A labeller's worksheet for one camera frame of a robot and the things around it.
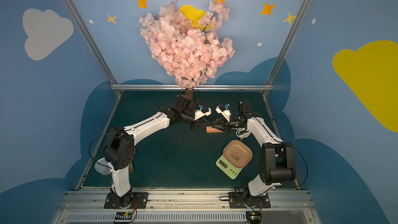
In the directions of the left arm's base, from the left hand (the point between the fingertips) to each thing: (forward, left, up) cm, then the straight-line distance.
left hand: (210, 121), depth 83 cm
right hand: (0, -3, -2) cm, 4 cm away
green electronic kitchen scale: (-21, -12, -16) cm, 29 cm away
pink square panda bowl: (-12, -16, -15) cm, 25 cm away
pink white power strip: (+5, -1, -17) cm, 17 cm away
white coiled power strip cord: (+3, -22, -18) cm, 29 cm away
